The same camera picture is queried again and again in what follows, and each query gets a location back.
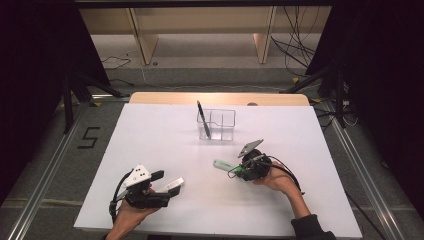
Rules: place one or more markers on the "aluminium floor rail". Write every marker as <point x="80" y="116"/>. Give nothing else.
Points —
<point x="363" y="173"/>
<point x="46" y="180"/>

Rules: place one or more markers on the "black pen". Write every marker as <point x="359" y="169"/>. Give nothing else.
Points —
<point x="204" y="120"/>

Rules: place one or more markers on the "black metal stand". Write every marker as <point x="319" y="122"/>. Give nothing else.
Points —
<point x="338" y="96"/>
<point x="68" y="103"/>

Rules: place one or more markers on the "clear plastic pen holder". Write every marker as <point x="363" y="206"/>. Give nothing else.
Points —
<point x="216" y="125"/>

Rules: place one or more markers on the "person's left hand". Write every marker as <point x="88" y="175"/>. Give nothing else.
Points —
<point x="128" y="216"/>

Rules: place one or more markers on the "beige wooden desk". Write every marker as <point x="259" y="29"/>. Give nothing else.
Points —
<point x="200" y="20"/>

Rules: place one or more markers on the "green highlighter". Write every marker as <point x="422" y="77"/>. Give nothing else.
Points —
<point x="223" y="164"/>

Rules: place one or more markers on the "white stick eraser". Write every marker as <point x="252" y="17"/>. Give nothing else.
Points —
<point x="171" y="184"/>

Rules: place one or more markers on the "person's right hand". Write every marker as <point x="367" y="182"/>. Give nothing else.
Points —
<point x="278" y="181"/>

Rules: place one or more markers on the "white table cover sheet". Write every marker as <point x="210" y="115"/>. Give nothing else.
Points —
<point x="200" y="200"/>

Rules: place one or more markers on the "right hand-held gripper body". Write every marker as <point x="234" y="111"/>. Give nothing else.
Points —
<point x="256" y="165"/>

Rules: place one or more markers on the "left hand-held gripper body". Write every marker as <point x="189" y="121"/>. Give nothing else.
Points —
<point x="140" y="176"/>

